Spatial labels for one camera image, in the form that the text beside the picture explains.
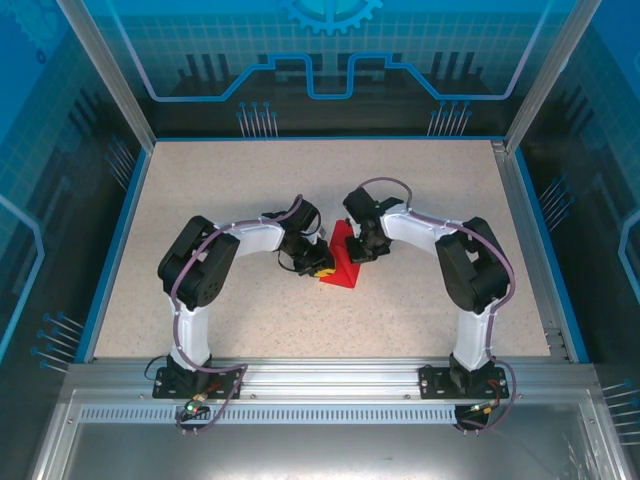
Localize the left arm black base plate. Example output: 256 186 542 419
152 366 242 401

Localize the blue table edge strip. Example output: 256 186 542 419
149 134 509 145
82 144 155 364
509 147 592 364

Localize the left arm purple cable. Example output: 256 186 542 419
169 193 306 437

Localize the aluminium frame post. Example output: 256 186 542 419
504 0 604 151
54 0 156 149

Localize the slotted aluminium cable duct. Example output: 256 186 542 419
79 405 461 422

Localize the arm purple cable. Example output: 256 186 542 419
358 177 522 435
169 193 306 437

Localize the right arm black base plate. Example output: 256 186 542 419
418 363 511 401

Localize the aluminium side rail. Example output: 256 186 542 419
492 139 574 364

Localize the aluminium cross rail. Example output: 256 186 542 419
64 357 599 399

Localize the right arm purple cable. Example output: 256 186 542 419
358 177 522 435

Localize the grey metal tray panel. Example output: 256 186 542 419
29 389 631 480

